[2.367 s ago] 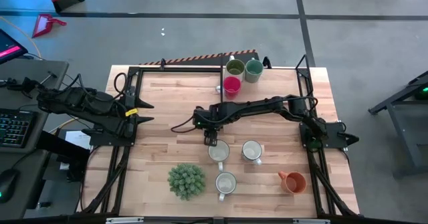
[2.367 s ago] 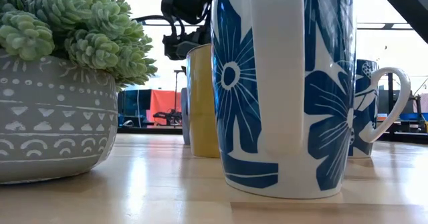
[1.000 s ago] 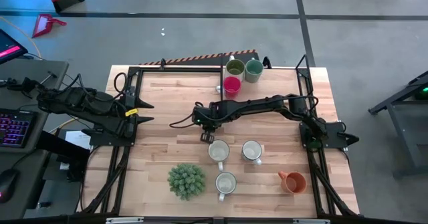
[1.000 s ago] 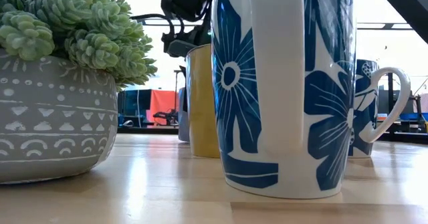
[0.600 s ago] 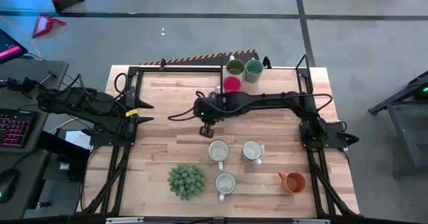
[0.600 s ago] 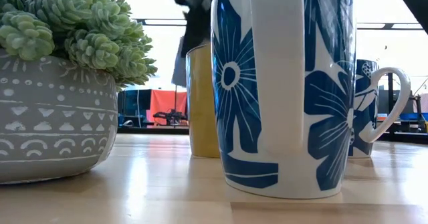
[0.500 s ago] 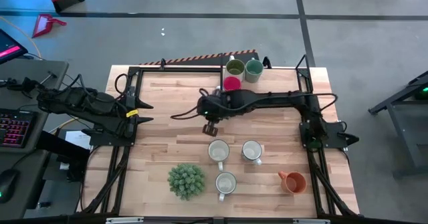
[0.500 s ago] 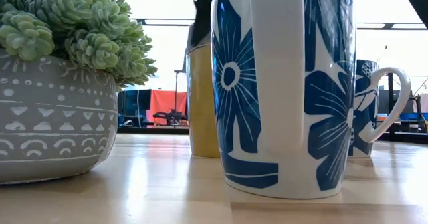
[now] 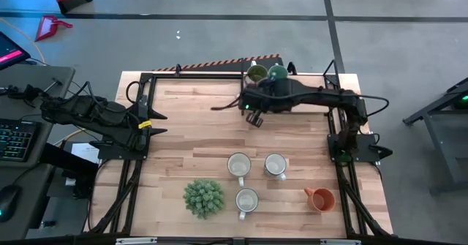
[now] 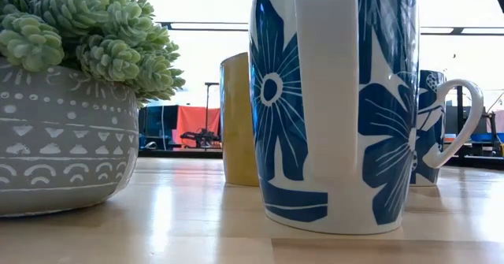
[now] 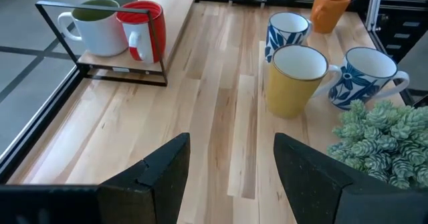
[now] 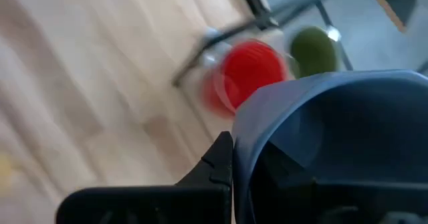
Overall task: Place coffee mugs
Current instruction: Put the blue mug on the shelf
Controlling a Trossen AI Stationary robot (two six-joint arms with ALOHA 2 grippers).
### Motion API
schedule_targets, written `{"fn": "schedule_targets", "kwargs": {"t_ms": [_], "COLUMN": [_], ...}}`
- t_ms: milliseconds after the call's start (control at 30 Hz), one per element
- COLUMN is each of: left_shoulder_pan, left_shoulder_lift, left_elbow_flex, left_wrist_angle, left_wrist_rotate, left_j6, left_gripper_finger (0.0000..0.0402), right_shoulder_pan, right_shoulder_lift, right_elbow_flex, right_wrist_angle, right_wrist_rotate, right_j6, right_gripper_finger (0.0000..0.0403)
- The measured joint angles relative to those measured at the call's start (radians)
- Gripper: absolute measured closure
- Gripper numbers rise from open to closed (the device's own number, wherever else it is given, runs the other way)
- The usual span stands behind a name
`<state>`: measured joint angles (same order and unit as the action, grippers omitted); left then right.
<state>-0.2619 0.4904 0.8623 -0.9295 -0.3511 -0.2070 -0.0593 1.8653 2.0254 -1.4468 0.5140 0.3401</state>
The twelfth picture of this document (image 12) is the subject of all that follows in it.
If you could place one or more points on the lavender blue mug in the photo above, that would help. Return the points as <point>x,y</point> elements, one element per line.
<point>274,100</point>

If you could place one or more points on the white mug green interior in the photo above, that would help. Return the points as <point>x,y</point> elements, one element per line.
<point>312,51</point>

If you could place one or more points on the hazard striped black platform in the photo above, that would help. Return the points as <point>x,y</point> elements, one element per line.
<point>391,3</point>

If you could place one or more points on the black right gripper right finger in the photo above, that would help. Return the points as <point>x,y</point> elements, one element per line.
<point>284,190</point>

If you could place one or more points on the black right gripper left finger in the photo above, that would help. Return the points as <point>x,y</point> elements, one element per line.
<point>214,170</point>

